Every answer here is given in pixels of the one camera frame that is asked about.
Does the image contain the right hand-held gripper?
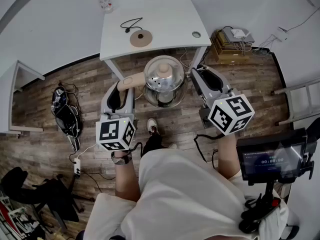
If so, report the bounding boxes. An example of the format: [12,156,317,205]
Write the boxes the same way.
[190,67,256,136]

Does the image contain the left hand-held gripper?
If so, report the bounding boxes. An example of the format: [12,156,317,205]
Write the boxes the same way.
[95,81,139,152]

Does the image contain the stainless steel pot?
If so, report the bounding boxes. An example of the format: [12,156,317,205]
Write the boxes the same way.
[117,55,190,109]

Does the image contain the round wooden coaster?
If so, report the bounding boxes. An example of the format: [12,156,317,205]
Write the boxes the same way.
[129,29,154,48]

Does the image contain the person's left forearm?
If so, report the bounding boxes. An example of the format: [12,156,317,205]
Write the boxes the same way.
[111,150,142,203]

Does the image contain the person's right forearm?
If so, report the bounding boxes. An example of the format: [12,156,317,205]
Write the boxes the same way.
[216,133,244,180]

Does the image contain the stack of brown boxes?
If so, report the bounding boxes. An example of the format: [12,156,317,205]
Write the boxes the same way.
[209,30,251,64]

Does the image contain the person's black trouser leg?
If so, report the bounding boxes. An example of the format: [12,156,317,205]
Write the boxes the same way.
[141,133,167,157]

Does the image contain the flat grey device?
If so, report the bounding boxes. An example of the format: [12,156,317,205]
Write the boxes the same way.
[221,26,256,45]

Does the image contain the metal ladder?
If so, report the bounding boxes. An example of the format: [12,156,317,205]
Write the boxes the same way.
[271,78,320,127]

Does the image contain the black monitor screen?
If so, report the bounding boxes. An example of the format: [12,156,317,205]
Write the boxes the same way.
[236,127,316,186]

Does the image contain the clear plastic bottle red cap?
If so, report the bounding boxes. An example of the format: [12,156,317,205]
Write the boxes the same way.
[93,0,115,15]

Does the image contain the white side table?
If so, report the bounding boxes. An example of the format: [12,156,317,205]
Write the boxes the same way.
[0,59,46,138]

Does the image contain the black office chair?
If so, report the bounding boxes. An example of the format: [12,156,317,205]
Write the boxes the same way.
[0,166,96,231]

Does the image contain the person's white shirt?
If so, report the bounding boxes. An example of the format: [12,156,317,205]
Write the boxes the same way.
[83,147,290,240]

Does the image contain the pile of assorted clutter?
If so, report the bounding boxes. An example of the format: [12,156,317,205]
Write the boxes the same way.
[0,188,47,240]

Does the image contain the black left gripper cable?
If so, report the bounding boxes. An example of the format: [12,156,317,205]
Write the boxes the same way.
[128,141,144,160]

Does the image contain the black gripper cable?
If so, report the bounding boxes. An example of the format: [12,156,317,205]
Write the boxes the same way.
[128,141,144,160]
[194,133,219,170]

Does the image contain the black bag with cables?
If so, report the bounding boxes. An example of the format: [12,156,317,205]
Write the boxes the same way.
[51,83,84,152]

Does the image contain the beaded wrist bracelets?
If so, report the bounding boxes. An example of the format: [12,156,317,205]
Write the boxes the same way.
[110,150,133,165]

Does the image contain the white power strip with cables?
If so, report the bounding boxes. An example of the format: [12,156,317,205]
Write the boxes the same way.
[230,28,247,39]

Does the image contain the white power strip cable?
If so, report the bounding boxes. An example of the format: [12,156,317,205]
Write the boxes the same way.
[74,143,98,160]

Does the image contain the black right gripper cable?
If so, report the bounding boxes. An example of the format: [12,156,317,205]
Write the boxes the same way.
[194,133,219,170]

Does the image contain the black chest rig mount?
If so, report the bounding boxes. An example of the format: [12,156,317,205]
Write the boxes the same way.
[238,181,282,235]

